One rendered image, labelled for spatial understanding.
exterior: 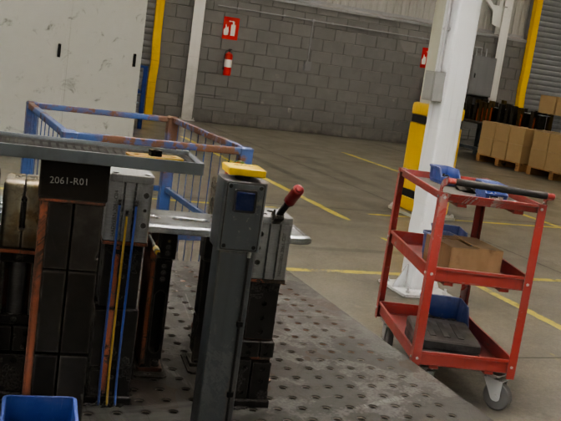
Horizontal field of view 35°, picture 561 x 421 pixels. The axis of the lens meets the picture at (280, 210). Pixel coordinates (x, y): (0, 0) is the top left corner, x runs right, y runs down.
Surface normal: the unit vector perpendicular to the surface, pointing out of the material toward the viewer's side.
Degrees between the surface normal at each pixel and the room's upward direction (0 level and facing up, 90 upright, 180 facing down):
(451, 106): 90
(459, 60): 90
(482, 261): 90
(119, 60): 90
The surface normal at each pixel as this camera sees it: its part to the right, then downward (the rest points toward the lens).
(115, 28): 0.37, 0.21
